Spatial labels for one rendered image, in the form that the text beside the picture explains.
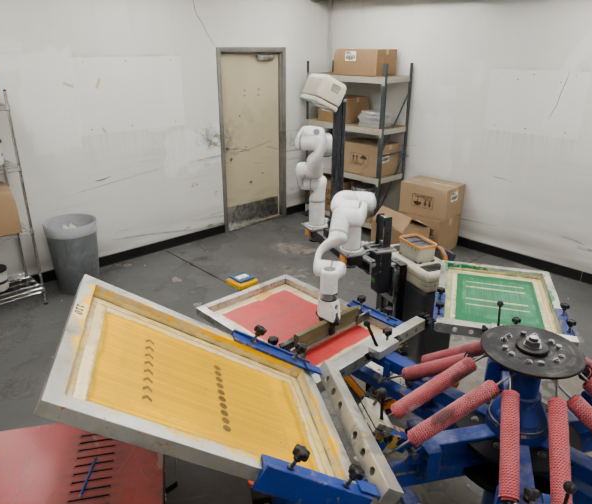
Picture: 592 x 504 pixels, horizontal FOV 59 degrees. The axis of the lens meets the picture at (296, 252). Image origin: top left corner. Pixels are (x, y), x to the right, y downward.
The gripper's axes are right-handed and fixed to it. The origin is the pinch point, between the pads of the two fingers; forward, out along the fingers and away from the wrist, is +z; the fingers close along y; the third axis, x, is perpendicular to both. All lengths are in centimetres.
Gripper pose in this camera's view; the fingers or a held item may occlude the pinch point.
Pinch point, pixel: (327, 328)
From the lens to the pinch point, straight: 231.0
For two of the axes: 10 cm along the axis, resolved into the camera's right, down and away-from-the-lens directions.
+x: -7.3, 2.5, -6.4
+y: -6.9, -2.7, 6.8
